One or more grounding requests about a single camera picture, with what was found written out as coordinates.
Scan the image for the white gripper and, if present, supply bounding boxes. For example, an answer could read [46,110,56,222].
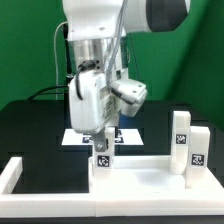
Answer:
[69,71,121,152]

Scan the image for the white desk top tray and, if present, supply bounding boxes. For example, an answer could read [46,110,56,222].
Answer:
[88,156,224,217]

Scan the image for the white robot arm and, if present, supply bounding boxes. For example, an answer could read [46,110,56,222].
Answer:
[62,0,190,152]

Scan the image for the fiducial marker sheet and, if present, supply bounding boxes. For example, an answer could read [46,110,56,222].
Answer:
[62,129,143,146]

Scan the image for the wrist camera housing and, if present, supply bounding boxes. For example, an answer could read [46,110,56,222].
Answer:
[110,79,147,117]

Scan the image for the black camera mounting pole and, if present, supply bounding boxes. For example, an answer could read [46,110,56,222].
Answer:
[63,23,73,83]

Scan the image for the black cables on table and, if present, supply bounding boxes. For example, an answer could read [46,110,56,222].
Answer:
[25,83,70,102]

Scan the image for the white U-shaped obstacle frame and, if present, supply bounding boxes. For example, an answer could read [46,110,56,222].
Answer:
[0,157,95,218]

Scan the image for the grey camera cable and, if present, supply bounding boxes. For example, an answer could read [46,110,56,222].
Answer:
[53,21,69,101]

